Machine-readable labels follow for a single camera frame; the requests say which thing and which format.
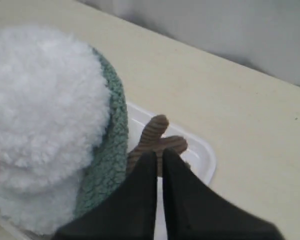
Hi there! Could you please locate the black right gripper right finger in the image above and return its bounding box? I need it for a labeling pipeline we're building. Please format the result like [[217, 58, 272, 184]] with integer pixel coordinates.
[[162, 148, 284, 240]]

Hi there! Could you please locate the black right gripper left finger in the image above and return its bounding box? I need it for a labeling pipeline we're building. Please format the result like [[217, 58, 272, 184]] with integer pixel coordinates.
[[53, 151, 158, 240]]

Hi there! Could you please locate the white plush snowman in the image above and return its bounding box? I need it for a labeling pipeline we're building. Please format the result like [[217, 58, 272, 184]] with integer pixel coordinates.
[[0, 24, 190, 237]]

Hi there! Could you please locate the green fuzzy scarf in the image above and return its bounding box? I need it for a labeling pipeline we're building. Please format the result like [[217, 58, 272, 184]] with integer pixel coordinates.
[[74, 49, 129, 218]]

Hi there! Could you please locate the white rectangular tray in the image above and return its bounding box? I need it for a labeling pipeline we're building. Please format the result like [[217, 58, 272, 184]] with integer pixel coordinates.
[[0, 102, 217, 240]]

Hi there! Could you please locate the white backdrop curtain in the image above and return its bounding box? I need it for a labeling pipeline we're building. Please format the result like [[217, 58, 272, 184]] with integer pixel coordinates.
[[85, 0, 300, 86]]

